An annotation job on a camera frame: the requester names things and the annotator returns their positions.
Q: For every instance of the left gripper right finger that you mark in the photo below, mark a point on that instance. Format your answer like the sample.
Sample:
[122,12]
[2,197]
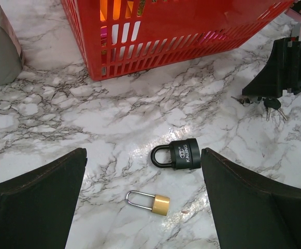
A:
[250,210]

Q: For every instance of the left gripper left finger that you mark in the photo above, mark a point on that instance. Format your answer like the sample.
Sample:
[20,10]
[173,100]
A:
[37,207]

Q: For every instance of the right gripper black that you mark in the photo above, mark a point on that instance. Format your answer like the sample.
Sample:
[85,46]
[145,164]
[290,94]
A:
[282,68]

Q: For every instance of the brass padlock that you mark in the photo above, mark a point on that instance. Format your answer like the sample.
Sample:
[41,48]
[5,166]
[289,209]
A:
[160,203]

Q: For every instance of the red plastic basket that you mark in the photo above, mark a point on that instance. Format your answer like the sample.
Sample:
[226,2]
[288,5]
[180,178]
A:
[116,38]

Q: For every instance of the bunch of keys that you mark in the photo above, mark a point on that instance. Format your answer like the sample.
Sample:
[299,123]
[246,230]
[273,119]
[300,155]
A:
[270,104]

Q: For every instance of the black padlock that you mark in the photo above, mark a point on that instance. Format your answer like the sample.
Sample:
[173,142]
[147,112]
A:
[184,154]

